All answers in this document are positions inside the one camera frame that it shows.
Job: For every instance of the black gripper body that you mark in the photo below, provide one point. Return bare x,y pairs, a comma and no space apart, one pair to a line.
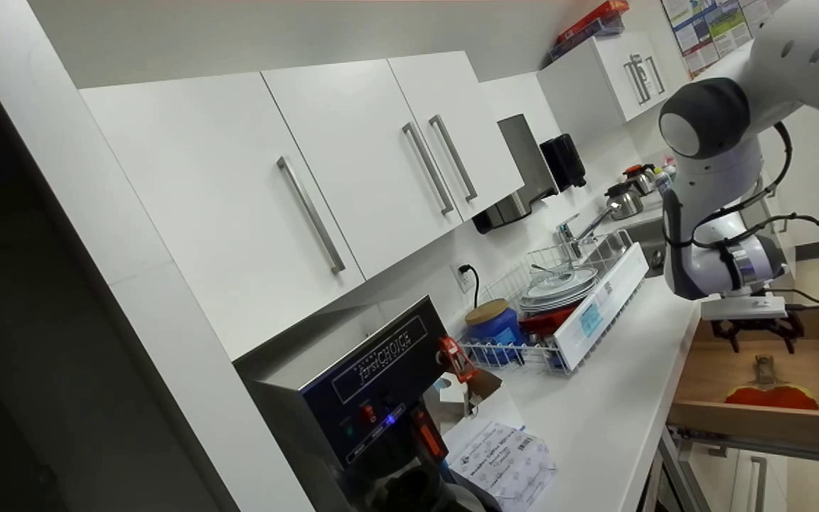
761,325

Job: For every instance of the orange bowl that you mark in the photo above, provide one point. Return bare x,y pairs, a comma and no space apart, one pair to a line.
768,399

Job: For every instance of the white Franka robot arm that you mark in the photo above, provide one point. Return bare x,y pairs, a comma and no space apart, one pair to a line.
711,171

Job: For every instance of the wooden drawer with white front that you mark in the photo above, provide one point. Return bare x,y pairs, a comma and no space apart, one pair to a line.
761,423

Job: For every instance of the steel pot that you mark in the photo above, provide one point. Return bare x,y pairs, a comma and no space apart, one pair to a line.
625,200

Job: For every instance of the white plate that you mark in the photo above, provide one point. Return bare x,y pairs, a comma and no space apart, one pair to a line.
561,286

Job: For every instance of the kettle with red lid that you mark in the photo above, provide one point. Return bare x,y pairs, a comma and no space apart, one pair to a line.
637,178

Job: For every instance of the red bowl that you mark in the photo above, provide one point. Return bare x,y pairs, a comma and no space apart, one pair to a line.
541,322

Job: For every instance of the blue container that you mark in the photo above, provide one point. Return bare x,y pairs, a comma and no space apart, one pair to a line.
495,332

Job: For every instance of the tan round lid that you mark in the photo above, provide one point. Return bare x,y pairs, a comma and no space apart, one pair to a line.
488,312

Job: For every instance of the black soap dispenser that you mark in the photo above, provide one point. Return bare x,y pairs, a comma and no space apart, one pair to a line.
563,160

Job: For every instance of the brown cardboard box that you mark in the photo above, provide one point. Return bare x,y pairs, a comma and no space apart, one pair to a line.
482,383

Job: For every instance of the printed paper sheet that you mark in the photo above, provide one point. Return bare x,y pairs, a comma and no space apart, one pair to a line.
505,457

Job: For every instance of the black coffee machine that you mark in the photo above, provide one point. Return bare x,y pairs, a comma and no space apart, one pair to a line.
525,160

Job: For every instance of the glass coffee carafe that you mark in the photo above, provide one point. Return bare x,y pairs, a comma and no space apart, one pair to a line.
418,487

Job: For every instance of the white upper cabinet door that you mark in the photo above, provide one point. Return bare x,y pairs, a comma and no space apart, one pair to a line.
467,114
362,153
212,208

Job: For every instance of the red box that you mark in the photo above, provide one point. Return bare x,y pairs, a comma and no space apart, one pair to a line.
592,20

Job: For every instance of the steel coffee machine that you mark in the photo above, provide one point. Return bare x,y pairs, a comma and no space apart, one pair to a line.
370,379

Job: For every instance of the white wall cabinet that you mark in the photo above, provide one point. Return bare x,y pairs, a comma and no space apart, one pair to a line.
598,87

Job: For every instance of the wall poster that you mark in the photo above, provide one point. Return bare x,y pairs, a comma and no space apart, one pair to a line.
711,30

